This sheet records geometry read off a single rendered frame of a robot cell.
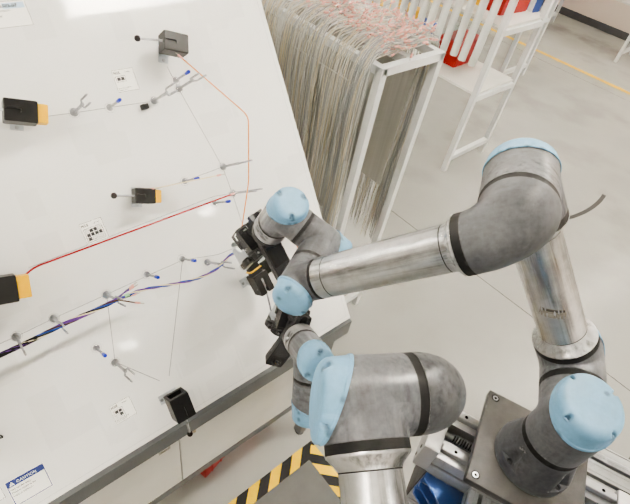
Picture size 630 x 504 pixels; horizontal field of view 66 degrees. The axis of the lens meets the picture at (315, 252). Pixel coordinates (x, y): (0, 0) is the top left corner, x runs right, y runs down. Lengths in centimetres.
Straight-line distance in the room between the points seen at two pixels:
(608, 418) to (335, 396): 51
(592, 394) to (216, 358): 85
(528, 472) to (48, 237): 107
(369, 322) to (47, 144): 195
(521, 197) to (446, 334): 214
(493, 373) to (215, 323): 181
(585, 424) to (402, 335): 184
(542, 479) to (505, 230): 54
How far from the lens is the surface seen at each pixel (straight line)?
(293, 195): 94
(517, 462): 108
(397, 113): 210
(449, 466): 114
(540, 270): 89
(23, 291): 107
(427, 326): 280
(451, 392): 70
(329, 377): 65
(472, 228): 70
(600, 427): 97
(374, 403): 65
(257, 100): 137
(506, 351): 291
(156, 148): 123
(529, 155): 80
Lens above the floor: 207
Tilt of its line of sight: 44 degrees down
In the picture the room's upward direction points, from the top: 13 degrees clockwise
